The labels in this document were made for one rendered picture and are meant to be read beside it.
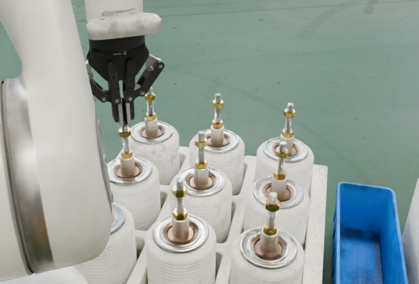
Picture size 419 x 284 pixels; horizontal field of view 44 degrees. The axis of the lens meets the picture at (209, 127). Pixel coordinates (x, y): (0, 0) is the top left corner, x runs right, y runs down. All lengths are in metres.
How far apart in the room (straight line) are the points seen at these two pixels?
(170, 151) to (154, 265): 0.26
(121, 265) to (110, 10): 0.34
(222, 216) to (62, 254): 0.57
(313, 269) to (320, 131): 0.72
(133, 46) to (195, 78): 1.00
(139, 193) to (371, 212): 0.50
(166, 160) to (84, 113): 0.68
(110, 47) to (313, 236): 0.42
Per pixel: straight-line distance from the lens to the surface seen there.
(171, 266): 0.69
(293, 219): 0.76
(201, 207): 0.77
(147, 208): 0.82
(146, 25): 0.64
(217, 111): 0.86
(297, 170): 0.85
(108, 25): 0.64
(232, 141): 0.89
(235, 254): 0.69
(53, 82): 0.23
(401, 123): 1.55
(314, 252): 0.80
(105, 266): 0.74
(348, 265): 1.05
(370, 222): 1.11
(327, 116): 1.51
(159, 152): 0.89
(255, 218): 0.77
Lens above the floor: 0.73
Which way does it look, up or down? 31 degrees down
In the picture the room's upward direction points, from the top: 1 degrees clockwise
